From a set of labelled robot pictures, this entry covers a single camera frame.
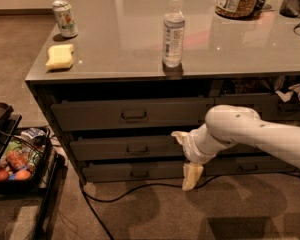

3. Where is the grey drawer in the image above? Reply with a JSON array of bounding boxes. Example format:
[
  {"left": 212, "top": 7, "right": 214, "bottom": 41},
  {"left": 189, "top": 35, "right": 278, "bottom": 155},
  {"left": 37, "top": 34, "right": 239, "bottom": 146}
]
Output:
[
  {"left": 82, "top": 161, "right": 183, "bottom": 182},
  {"left": 70, "top": 135, "right": 183, "bottom": 161},
  {"left": 215, "top": 93, "right": 300, "bottom": 121},
  {"left": 51, "top": 97, "right": 213, "bottom": 131},
  {"left": 205, "top": 155, "right": 296, "bottom": 176}
]

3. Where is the grey drawer cabinet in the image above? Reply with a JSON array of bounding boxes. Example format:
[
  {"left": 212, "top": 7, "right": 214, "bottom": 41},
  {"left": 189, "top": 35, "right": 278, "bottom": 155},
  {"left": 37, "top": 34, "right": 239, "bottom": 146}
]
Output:
[{"left": 26, "top": 0, "right": 300, "bottom": 183}]

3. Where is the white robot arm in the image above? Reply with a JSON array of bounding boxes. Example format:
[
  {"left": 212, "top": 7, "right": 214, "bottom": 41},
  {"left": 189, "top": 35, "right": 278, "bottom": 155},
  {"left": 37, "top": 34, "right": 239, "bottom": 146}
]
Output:
[{"left": 171, "top": 105, "right": 300, "bottom": 191}]

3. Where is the black tray stand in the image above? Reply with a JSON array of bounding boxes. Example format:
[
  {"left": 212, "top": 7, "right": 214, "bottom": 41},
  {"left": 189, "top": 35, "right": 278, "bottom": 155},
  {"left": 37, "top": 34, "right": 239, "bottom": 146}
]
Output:
[{"left": 0, "top": 103, "right": 64, "bottom": 240}]

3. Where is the white green soda can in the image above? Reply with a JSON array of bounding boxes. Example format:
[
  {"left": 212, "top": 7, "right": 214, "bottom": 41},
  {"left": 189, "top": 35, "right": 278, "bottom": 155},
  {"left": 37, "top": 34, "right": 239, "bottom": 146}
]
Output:
[{"left": 52, "top": 0, "right": 78, "bottom": 38}]

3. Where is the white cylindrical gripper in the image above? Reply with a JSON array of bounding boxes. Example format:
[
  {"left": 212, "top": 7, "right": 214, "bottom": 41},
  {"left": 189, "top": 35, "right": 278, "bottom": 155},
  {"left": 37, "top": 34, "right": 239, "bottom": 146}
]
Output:
[{"left": 171, "top": 128, "right": 217, "bottom": 191}]

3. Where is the black floor cable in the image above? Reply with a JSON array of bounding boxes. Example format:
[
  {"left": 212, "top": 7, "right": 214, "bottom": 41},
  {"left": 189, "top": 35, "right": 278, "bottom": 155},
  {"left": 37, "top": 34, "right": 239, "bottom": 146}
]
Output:
[{"left": 78, "top": 171, "right": 300, "bottom": 240}]

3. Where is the crumpled bag in top drawer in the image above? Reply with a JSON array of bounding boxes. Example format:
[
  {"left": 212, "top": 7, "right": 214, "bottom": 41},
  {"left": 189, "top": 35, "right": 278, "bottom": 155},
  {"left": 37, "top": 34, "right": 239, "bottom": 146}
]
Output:
[{"left": 276, "top": 83, "right": 300, "bottom": 102}]

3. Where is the yellow sponge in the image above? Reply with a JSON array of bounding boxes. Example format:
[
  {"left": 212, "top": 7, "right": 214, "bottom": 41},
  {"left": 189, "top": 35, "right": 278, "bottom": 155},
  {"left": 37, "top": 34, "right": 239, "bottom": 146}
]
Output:
[{"left": 45, "top": 44, "right": 74, "bottom": 70}]

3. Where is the clear water bottle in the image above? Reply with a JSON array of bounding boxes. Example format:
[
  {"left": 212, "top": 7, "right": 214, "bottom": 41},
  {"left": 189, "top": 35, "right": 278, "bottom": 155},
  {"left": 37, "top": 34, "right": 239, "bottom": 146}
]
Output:
[{"left": 162, "top": 0, "right": 185, "bottom": 68}]

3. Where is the black bin of snacks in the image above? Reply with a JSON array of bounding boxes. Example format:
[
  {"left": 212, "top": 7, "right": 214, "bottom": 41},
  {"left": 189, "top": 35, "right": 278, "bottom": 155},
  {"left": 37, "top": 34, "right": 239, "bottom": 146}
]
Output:
[{"left": 0, "top": 127, "right": 52, "bottom": 194}]

